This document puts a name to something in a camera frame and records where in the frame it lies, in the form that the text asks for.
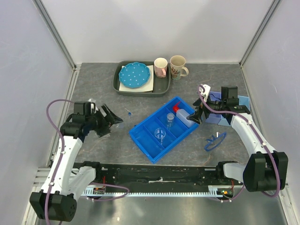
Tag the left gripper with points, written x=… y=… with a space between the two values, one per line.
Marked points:
x=110 y=117

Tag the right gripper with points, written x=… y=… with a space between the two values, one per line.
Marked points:
x=196 y=117

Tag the white wash bottle red cap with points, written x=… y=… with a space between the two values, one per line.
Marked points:
x=182 y=115

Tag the glass stoppered bottle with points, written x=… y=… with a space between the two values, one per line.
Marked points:
x=169 y=120

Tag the blue safety glasses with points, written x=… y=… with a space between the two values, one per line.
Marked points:
x=214 y=141

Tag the clear glass beaker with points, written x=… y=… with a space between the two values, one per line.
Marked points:
x=160 y=134

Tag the round glass flask white stopper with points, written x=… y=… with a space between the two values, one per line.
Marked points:
x=92 y=100

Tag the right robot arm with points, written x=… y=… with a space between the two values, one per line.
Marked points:
x=266 y=168

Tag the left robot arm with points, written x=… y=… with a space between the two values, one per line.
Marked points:
x=58 y=196

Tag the purple and blue organizer bins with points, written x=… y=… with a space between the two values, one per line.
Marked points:
x=218 y=118

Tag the grey plastic tray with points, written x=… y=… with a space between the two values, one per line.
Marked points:
x=161 y=85

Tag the blue divided plastic tray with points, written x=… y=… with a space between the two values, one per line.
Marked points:
x=143 y=133

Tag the beige patterned mug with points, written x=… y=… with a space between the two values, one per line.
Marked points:
x=178 y=69

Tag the white square plate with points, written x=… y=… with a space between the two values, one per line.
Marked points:
x=148 y=86

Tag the blue polka dot plate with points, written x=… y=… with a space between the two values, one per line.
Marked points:
x=134 y=75

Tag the pink mug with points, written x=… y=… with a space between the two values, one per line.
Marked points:
x=160 y=67

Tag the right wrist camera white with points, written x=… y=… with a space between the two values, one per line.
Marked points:
x=204 y=91

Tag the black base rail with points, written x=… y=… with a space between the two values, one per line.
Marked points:
x=139 y=178

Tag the grey cable duct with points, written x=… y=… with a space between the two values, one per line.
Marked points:
x=211 y=191

